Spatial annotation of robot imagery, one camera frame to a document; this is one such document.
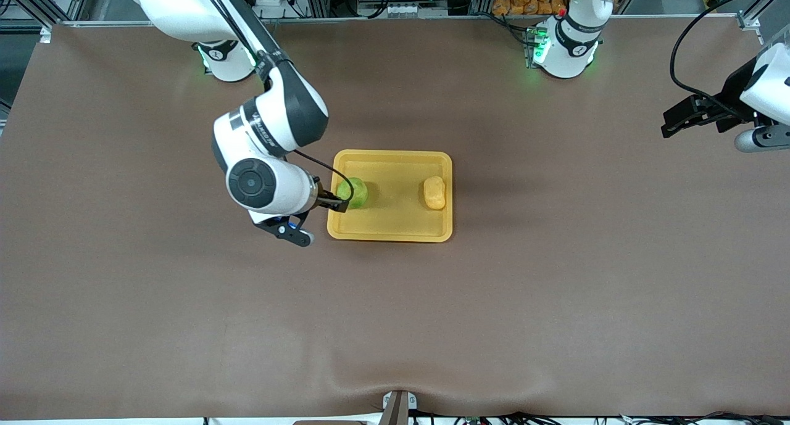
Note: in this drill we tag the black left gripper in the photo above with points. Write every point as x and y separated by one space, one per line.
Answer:
732 93

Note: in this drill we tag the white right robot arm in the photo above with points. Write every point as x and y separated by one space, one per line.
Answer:
265 184

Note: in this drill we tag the aluminium frame profile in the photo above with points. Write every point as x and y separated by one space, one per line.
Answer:
756 15
43 2

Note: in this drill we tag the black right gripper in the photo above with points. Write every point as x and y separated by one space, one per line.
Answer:
326 198

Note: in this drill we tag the yellow plastic tray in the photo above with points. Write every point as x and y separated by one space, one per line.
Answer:
395 224

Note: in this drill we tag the metal table clamp bracket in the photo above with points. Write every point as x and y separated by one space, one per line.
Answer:
399 408

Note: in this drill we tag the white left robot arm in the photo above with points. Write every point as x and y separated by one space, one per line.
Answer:
568 52

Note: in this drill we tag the green apple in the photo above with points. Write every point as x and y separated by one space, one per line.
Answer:
358 193

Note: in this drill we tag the yellow potato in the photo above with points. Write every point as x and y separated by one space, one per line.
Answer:
434 193

